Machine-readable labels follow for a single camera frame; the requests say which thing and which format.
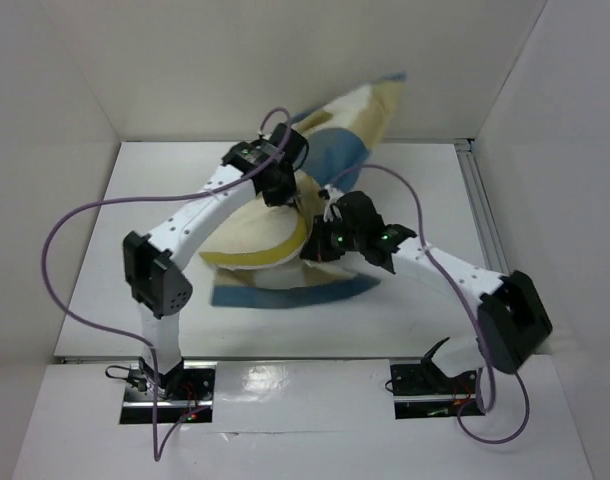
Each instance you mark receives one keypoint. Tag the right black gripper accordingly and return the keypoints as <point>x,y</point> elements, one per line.
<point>317,242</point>

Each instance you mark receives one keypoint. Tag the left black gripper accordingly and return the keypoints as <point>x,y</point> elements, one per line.
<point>286,196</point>

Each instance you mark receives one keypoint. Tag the cream pillow with yellow edge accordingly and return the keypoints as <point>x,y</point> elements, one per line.
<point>256,236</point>

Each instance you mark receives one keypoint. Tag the blue beige patchwork pillowcase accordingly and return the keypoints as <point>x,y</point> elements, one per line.
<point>342,134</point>

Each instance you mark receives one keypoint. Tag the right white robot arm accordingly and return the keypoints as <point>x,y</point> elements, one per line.
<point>506,312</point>

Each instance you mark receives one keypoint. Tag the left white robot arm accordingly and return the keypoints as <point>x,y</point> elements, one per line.
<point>154,263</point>

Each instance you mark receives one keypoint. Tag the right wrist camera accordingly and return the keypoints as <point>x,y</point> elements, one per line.
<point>358,212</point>

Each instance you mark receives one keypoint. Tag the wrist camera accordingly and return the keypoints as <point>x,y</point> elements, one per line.
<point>358,212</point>
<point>296,150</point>

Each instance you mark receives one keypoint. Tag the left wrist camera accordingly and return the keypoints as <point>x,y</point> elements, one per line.
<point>296,150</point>

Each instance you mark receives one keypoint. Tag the aluminium rail right side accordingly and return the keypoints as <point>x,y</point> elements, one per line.
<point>483,217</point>

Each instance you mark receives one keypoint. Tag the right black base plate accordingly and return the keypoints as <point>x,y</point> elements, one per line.
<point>425,379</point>

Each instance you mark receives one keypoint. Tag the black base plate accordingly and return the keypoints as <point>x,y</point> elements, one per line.
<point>425,379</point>
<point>187,384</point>

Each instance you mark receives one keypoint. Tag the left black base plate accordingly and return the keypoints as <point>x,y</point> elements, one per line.
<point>187,384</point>

